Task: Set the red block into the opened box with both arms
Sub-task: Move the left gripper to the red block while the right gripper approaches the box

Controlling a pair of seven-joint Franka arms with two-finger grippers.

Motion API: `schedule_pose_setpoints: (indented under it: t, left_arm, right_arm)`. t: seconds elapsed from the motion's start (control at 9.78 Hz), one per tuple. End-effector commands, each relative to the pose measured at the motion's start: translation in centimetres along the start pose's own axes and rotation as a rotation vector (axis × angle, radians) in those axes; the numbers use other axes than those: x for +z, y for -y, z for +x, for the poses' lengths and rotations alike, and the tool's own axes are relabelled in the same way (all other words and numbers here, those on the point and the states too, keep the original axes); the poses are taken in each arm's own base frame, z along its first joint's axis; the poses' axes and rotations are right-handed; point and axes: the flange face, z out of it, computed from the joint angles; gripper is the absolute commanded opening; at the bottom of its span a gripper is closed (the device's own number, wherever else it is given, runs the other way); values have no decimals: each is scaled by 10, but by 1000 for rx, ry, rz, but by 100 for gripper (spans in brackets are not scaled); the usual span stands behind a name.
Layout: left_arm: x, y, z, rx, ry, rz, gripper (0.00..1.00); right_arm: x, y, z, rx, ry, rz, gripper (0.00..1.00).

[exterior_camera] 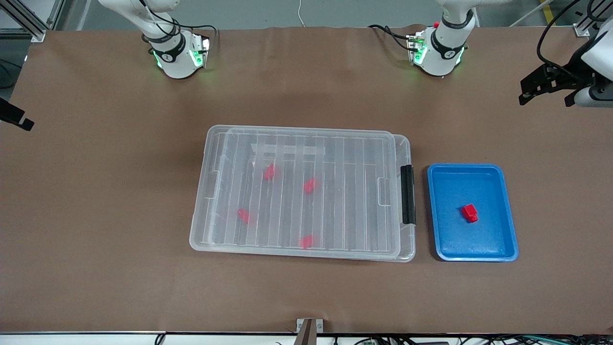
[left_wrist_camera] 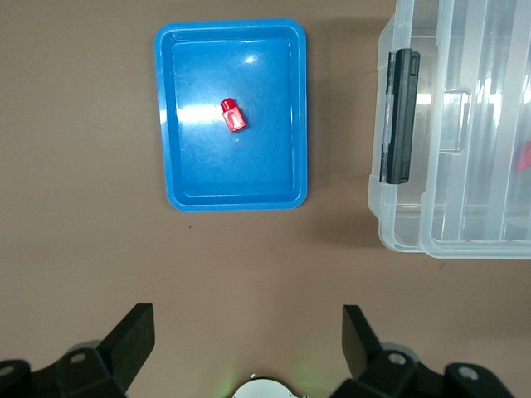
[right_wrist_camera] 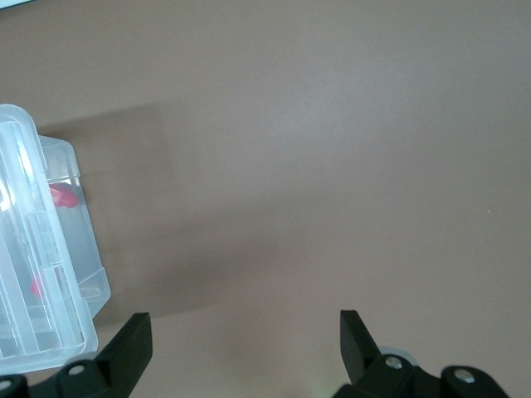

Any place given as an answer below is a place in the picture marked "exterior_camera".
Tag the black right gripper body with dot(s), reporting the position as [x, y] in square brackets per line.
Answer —
[10, 113]

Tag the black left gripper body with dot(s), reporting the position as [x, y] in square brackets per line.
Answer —
[573, 68]

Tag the red block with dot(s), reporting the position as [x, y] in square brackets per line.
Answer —
[310, 186]
[306, 242]
[244, 216]
[269, 171]
[470, 212]

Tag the clear ribbed plastic lid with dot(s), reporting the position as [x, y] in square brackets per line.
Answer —
[287, 211]

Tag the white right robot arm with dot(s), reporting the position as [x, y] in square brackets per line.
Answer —
[172, 52]

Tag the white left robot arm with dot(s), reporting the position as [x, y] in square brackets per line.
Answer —
[443, 45]

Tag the clear plastic storage box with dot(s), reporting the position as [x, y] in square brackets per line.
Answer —
[406, 242]

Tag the brown table cover sheet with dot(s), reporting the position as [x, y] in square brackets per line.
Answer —
[96, 215]

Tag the blue plastic tray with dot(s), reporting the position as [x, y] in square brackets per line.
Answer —
[471, 239]

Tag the aluminium frame profile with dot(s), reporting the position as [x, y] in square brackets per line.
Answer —
[586, 24]
[33, 21]

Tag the metal bracket with post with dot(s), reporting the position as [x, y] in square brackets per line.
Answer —
[309, 330]

